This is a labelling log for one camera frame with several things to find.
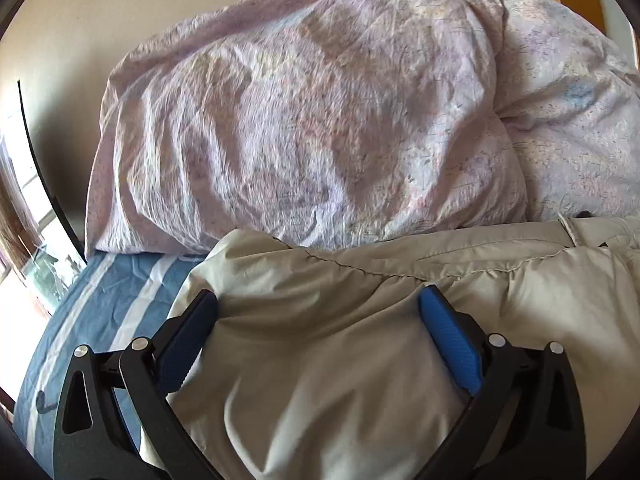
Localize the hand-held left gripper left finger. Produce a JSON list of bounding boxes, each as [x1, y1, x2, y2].
[[52, 289, 220, 480]]

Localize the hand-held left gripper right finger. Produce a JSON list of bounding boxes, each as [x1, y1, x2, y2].
[[419, 284, 587, 480]]

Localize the beige puffer jacket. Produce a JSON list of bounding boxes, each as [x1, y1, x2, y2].
[[167, 212, 640, 480]]

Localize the blue striped bed sheet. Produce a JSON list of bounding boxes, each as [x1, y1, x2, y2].
[[12, 252, 211, 473]]

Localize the black framed window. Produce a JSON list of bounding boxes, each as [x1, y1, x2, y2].
[[0, 80, 87, 313]]

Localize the pink floral pillow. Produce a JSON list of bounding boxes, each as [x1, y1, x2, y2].
[[85, 0, 640, 261]]

